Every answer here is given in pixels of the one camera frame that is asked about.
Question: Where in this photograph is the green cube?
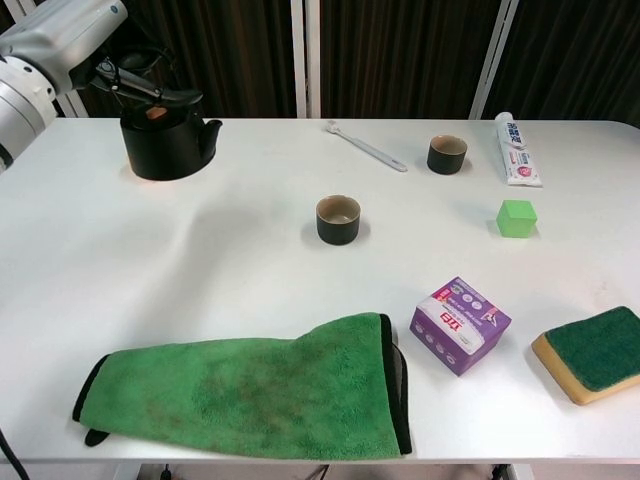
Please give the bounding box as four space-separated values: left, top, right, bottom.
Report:
495 199 539 239

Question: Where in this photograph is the white toothpaste tube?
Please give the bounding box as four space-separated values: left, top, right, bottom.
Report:
494 112 544 189

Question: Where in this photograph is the purple tissue pack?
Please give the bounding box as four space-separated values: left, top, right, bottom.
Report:
408 275 514 377

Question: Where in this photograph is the white toothbrush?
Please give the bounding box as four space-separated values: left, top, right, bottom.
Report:
326 120 409 174

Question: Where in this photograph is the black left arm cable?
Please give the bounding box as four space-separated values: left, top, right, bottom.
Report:
0 428 29 480

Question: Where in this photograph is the black teapot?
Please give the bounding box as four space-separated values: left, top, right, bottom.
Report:
118 47 224 181

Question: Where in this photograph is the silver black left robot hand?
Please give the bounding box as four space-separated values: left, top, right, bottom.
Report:
0 0 204 109

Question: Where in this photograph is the green yellow sponge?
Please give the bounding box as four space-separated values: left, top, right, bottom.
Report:
530 305 640 405

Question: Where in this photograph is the black curtain panel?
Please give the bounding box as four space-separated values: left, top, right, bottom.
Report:
482 0 640 124
79 0 301 120
318 0 504 120

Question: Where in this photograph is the white partition frame post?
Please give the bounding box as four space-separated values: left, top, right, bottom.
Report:
53 91 86 120
291 0 321 120
468 0 519 120

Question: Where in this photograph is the dark ceramic teacup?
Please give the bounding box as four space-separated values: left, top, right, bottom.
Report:
315 195 363 246
426 134 469 176

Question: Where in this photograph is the green microfibre towel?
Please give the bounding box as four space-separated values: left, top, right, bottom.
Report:
72 312 415 461

